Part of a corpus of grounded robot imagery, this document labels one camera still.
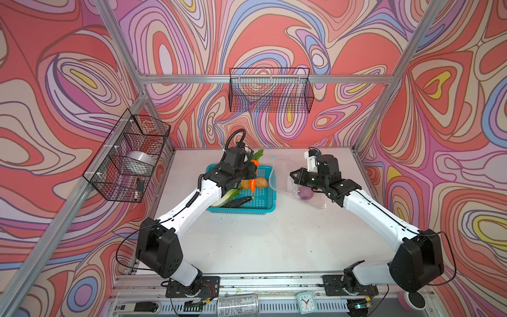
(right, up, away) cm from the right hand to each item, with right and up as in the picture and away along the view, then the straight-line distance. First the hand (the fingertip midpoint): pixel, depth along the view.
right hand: (291, 177), depth 82 cm
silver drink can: (-21, -42, -16) cm, 50 cm away
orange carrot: (-15, +7, 0) cm, 17 cm away
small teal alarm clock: (+3, -44, -13) cm, 46 cm away
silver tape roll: (-57, +6, -11) cm, 58 cm away
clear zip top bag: (-3, -2, +11) cm, 11 cm away
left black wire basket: (-67, +3, -13) cm, 69 cm away
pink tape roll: (+39, -41, -15) cm, 59 cm away
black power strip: (-54, -45, -12) cm, 72 cm away
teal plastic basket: (-11, -13, +16) cm, 23 cm away
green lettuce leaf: (-27, -9, +11) cm, 31 cm away
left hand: (-14, +5, -1) cm, 15 cm away
